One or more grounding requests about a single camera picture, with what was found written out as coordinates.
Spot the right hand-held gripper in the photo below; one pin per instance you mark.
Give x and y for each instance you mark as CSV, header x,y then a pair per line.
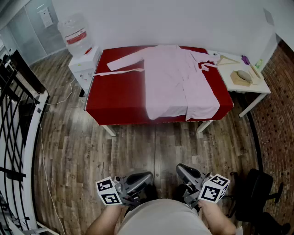
x,y
211,188

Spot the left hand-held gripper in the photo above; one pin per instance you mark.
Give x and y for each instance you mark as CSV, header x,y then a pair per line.
x,y
135,181

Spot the pink robe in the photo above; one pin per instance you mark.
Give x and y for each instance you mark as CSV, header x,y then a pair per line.
x,y
167,80

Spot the person's left forearm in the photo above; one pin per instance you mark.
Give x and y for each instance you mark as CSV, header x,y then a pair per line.
x,y
103,222

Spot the person's right forearm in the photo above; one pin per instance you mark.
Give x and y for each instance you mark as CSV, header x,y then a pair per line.
x,y
218,220

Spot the black office chair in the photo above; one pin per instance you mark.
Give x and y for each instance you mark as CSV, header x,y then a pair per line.
x,y
255,190

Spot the person's white shirt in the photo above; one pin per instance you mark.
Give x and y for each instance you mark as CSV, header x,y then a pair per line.
x,y
160,218

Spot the white table leg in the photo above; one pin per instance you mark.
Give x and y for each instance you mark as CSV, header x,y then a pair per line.
x,y
110,130
204,126

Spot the red tablecloth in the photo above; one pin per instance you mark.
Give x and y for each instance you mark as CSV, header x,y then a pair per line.
x,y
114,98

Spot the light wooden box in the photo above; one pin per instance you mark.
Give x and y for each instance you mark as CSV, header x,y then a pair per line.
x,y
236,80

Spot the white side table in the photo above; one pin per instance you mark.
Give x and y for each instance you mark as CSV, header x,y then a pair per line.
x,y
226,71

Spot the black metal railing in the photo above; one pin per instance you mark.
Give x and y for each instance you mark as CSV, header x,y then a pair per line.
x,y
13,173

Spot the wooden clothes hanger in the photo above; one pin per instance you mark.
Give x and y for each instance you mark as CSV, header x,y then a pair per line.
x,y
222,57

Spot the purple cloth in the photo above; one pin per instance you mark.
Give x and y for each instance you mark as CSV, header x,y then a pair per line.
x,y
245,59

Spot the green plastic bottle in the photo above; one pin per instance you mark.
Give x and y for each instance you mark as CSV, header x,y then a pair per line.
x,y
259,63

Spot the clear water jug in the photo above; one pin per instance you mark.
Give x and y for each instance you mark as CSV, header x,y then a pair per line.
x,y
75,34

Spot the frosted glass partition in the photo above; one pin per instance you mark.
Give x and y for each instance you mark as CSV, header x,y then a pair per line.
x,y
29,39

